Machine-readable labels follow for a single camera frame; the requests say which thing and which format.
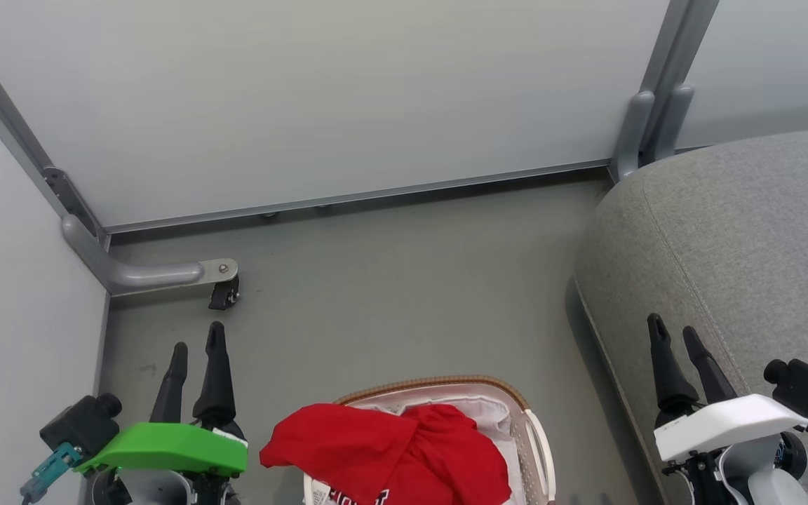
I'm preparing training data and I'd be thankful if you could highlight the grey partition support leg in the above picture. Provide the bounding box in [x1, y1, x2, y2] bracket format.
[0, 14, 240, 295]

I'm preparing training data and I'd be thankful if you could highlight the red and white shirt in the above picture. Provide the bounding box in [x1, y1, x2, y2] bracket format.
[260, 403, 512, 505]

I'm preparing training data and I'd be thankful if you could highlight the black caster wheel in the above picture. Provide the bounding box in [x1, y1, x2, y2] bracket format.
[208, 275, 241, 311]

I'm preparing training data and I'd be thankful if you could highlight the woven laundry basket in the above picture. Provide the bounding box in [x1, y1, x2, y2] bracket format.
[304, 375, 557, 505]

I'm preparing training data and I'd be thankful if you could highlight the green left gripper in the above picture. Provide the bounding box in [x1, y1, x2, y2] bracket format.
[73, 321, 249, 478]

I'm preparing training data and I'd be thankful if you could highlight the teal left camera connector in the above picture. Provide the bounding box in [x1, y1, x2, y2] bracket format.
[20, 442, 82, 504]

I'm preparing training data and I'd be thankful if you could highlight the aluminium partition bottom rail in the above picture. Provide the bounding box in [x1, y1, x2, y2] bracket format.
[106, 160, 615, 236]

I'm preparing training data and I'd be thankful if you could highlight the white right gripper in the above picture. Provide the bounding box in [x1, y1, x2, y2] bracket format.
[647, 314, 808, 462]

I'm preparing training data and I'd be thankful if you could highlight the grey fabric sofa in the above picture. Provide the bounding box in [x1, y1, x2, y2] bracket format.
[574, 125, 808, 505]

